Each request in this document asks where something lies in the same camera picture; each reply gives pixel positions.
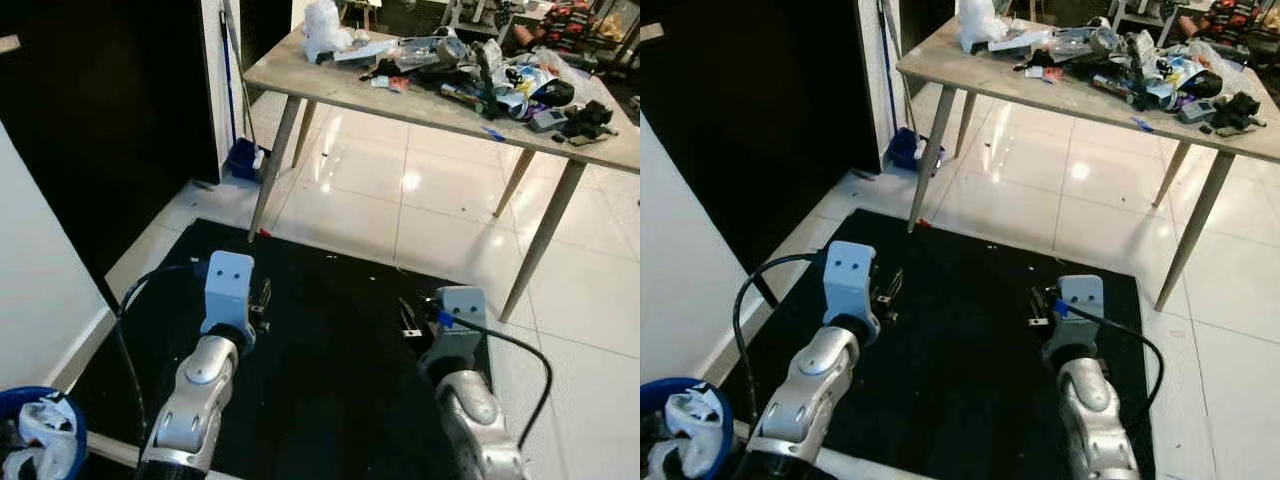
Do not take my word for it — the blue round rubbish bin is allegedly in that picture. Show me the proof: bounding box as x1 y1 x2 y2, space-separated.
0 386 89 480
640 376 738 480

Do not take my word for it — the large black floor mat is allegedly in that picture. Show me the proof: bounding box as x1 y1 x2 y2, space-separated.
718 207 1158 480
68 217 503 480

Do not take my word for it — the wooden table with tapered legs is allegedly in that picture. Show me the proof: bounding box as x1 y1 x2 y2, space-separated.
242 24 641 323
896 18 1280 313

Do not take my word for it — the crumpled white plastic bag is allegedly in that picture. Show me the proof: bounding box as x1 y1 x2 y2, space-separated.
647 387 727 480
3 397 80 480

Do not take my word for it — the black door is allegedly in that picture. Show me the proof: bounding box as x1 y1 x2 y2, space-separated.
640 0 874 301
0 0 222 306

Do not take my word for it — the black blocky device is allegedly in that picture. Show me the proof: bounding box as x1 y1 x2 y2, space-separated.
564 99 617 142
1214 91 1267 134

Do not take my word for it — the black rounded case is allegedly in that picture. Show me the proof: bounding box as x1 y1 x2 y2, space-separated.
534 77 577 110
1184 69 1224 100

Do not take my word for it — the clear plastic bag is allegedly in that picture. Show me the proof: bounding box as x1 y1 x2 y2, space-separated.
1049 26 1122 64
398 34 472 74

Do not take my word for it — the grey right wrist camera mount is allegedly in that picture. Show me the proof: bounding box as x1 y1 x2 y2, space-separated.
1054 274 1107 351
434 286 492 358

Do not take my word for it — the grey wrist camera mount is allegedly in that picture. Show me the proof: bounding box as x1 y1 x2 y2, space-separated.
202 251 257 337
1054 274 1107 351
434 286 492 358
821 241 882 331

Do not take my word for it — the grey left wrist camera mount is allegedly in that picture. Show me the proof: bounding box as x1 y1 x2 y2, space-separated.
821 241 882 331
202 251 257 337

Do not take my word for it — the thin broom handle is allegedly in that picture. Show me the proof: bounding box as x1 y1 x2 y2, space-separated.
219 0 247 141
877 0 903 131

